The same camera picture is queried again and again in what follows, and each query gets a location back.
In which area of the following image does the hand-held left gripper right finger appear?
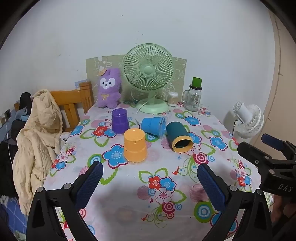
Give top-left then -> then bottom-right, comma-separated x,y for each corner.
197,163 -> 274,241

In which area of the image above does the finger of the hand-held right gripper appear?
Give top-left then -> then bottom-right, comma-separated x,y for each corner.
261,134 -> 296,163
237,141 -> 281,171

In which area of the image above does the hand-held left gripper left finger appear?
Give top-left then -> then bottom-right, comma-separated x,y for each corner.
26,161 -> 104,241

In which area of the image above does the orange cup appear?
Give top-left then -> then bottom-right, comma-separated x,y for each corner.
123,128 -> 148,164

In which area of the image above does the teal cup with yellow rim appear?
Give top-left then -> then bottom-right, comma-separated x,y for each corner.
166,122 -> 194,154

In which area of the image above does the purple cup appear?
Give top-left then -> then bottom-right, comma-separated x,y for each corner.
112,108 -> 130,135

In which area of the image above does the blue cup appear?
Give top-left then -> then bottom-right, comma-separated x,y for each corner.
141,116 -> 168,139

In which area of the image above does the person's right hand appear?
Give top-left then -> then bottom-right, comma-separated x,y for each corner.
271,193 -> 296,232

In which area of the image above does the white fan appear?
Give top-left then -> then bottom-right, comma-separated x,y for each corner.
223,101 -> 264,139

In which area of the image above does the floral tablecloth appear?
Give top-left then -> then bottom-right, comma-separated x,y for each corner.
43,102 -> 273,241

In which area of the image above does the beige door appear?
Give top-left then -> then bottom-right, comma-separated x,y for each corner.
264,13 -> 296,145

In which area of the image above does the beige padded jacket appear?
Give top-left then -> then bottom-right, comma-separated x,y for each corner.
13,89 -> 64,216

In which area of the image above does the black clothing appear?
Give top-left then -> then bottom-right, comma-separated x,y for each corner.
0,92 -> 33,197

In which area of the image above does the glass jar with green lid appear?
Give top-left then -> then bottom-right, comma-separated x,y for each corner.
182,77 -> 203,112

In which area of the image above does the blue checkered cloth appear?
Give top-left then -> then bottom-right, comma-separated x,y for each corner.
0,195 -> 28,241

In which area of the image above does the wooden chair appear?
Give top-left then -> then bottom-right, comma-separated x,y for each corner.
50,90 -> 84,132
79,81 -> 95,114

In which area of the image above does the purple plush toy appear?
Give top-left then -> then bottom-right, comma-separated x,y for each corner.
95,68 -> 122,109

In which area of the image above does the clear cotton swab container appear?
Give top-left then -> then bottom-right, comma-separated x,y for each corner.
167,91 -> 179,107

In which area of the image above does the green patterned board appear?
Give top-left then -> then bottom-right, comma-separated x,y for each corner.
85,55 -> 187,102

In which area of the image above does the green table fan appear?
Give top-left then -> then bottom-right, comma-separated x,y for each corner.
122,43 -> 175,114

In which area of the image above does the white charging cable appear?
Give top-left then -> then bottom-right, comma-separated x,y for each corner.
1,113 -> 15,167

